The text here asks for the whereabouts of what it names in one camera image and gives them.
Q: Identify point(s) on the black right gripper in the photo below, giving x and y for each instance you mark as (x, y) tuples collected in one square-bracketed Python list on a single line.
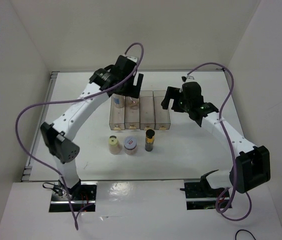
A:
[(172, 93)]

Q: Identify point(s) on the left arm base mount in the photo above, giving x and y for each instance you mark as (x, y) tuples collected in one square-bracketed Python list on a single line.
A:
[(82, 199)]

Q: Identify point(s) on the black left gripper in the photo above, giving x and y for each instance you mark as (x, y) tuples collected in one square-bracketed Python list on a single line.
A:
[(133, 91)]

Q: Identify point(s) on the white-lid red-label spice jar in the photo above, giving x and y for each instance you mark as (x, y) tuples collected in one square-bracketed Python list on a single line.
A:
[(130, 145)]

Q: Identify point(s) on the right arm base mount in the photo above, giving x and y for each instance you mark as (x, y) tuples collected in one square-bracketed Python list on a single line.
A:
[(199, 198)]

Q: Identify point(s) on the black-cap gold-band pepper bottle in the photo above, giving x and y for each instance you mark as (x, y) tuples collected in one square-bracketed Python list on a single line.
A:
[(149, 139)]

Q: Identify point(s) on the pink-lid spice jar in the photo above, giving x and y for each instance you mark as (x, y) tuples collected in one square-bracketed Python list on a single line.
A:
[(132, 103)]

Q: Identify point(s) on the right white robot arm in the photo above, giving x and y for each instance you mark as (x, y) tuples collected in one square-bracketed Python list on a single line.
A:
[(251, 164)]

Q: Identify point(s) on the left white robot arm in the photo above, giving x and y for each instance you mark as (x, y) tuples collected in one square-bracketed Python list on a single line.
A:
[(119, 78)]

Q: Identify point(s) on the yellow-lid spice jar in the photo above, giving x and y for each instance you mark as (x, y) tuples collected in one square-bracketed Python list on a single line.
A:
[(114, 145)]

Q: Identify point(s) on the clear bin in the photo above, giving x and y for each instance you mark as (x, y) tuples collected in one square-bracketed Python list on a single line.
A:
[(162, 116), (147, 112), (116, 117), (132, 118)]

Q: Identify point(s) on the tall silver-lid blue-label spice jar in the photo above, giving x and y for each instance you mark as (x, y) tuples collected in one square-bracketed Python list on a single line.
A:
[(118, 101)]

